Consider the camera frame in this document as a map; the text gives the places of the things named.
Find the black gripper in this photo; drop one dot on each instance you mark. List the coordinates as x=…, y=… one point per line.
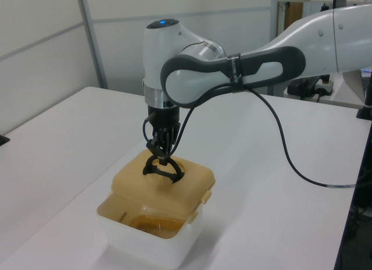
x=163, y=116

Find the beige plastic case lid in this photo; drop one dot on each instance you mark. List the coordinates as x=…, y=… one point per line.
x=130, y=182

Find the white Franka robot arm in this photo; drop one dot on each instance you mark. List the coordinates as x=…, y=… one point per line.
x=186, y=86

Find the white plastic tool case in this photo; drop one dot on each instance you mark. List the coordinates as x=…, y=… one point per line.
x=145, y=249

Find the yellow C-clamp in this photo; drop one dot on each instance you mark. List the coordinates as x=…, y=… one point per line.
x=157, y=223

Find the black device on desk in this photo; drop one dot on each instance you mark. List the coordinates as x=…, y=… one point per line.
x=302, y=88

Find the black table clamp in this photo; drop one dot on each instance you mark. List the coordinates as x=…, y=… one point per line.
x=3, y=140

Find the emergency stop button box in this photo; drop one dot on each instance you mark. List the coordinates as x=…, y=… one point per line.
x=325, y=88

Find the brown wooden cabinet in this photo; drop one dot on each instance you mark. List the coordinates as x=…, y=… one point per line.
x=293, y=17

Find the black stand post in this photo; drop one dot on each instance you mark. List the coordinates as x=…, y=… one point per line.
x=366, y=107

